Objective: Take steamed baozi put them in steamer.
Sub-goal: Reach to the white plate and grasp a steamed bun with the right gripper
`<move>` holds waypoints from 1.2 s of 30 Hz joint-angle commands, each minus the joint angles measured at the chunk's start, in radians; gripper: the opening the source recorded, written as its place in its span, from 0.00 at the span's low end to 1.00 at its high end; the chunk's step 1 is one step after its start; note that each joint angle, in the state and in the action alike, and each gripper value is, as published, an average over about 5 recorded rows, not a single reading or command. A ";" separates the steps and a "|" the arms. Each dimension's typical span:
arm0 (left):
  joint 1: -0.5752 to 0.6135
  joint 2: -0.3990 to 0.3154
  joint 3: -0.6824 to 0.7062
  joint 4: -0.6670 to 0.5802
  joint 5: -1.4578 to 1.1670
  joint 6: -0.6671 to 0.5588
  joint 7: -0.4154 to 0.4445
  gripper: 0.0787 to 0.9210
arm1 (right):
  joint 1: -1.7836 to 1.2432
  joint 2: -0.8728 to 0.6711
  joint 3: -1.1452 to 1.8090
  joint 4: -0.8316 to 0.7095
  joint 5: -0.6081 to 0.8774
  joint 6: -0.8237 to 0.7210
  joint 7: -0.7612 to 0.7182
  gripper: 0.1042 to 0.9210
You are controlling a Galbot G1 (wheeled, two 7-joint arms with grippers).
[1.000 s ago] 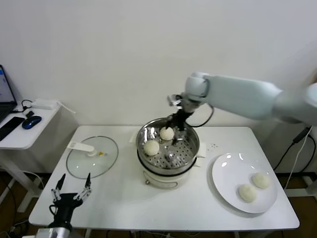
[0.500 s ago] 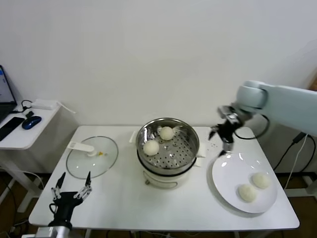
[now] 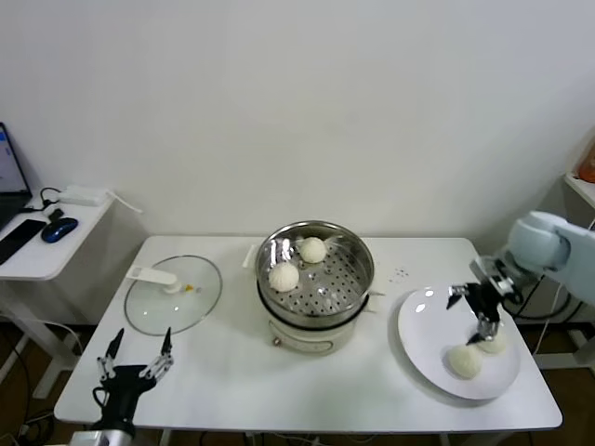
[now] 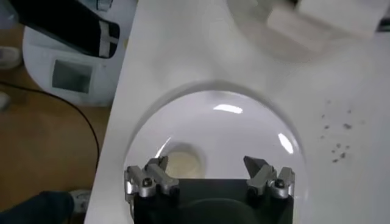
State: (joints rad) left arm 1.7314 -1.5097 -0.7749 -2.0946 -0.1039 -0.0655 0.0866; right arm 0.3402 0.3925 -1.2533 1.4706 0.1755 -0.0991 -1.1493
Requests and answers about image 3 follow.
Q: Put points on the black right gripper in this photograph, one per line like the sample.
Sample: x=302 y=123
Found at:
x=485 y=302

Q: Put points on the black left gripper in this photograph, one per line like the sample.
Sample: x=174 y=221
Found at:
x=123 y=380

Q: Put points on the white steamed baozi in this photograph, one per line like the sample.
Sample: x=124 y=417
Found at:
x=465 y=363
x=495 y=346
x=283 y=278
x=312 y=250

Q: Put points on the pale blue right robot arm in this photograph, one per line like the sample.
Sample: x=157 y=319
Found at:
x=539 y=241

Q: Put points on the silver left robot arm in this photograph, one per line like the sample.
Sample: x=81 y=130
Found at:
x=107 y=439

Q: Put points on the stainless steel steamer basket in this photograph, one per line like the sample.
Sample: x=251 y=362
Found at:
x=344 y=260

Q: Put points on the white round plate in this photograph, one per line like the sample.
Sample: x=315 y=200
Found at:
x=427 y=334

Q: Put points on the white side desk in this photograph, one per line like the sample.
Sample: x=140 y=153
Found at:
x=56 y=260

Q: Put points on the blue computer mouse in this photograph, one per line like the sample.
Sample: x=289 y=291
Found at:
x=58 y=230

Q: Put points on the white rectangular box device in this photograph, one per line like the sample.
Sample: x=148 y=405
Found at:
x=81 y=196

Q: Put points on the cream electric pot base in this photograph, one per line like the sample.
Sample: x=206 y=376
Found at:
x=302 y=341

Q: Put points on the black smartphone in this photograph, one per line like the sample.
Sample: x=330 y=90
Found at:
x=18 y=237

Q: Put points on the white shelf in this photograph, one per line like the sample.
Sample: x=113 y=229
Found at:
x=581 y=186

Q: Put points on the orange packaged item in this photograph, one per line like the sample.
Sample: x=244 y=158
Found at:
x=588 y=169

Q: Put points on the black laptop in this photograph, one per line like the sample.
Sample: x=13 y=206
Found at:
x=9 y=158

